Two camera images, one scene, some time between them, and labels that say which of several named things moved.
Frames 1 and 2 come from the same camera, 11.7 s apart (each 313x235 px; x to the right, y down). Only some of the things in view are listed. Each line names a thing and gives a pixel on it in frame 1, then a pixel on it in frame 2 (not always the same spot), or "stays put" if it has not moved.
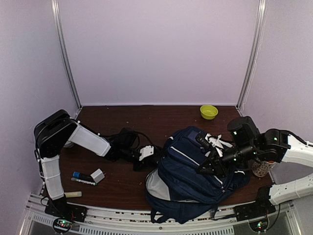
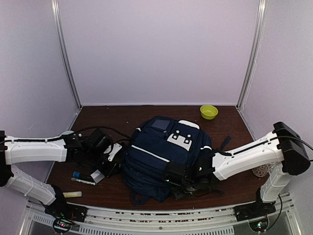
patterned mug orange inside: [260, 169] stays put
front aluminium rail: [284, 221] stays put
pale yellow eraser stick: [73, 194] stays put
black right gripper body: [223, 171] -> [186, 189]
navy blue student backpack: [177, 192] -> [155, 143]
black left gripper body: [143, 164] -> [105, 171]
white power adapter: [98, 175] stays put
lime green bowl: [209, 111] stays put
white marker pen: [83, 181] stays put
